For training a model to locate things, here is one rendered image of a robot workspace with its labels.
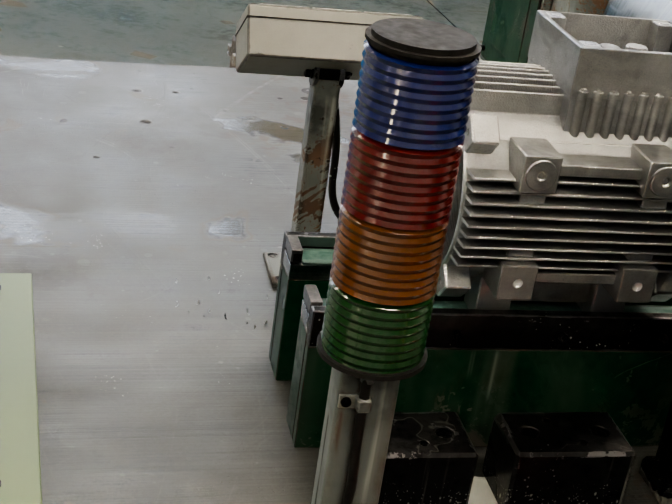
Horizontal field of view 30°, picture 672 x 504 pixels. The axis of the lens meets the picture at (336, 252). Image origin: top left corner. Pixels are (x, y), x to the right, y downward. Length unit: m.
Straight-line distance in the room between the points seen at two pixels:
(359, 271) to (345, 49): 0.55
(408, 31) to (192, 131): 1.02
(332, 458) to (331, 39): 0.54
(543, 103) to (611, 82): 0.05
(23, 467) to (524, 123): 0.45
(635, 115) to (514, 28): 0.65
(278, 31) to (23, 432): 0.45
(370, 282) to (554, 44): 0.39
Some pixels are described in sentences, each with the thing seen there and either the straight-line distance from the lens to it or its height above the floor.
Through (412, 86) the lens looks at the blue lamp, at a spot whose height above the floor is 1.20.
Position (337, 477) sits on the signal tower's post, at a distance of 0.75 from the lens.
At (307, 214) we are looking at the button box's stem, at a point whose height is 0.87.
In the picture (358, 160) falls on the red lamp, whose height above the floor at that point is 1.15.
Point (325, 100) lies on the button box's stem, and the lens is 1.22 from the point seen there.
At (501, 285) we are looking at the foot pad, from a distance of 0.97.
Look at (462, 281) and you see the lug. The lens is 0.98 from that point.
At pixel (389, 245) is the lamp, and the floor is 1.11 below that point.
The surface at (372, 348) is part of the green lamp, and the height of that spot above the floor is 1.05.
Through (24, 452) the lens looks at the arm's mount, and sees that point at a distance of 0.95.
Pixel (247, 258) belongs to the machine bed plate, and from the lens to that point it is 1.32.
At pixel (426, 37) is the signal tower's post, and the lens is 0.64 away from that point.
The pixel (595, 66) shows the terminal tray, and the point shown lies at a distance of 0.97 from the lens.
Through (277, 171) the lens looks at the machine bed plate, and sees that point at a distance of 1.55.
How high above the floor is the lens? 1.39
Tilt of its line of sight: 26 degrees down
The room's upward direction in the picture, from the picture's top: 8 degrees clockwise
